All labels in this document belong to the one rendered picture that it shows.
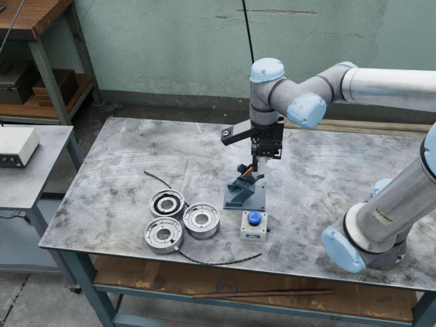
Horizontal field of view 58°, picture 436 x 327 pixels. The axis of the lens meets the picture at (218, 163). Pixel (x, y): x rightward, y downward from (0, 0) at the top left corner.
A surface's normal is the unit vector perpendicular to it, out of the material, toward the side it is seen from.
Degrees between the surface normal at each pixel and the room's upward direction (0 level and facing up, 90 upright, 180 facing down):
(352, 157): 0
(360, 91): 86
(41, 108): 1
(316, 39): 90
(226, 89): 90
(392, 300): 0
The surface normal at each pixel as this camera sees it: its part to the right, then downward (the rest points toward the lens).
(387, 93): -0.81, 0.38
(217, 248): -0.04, -0.71
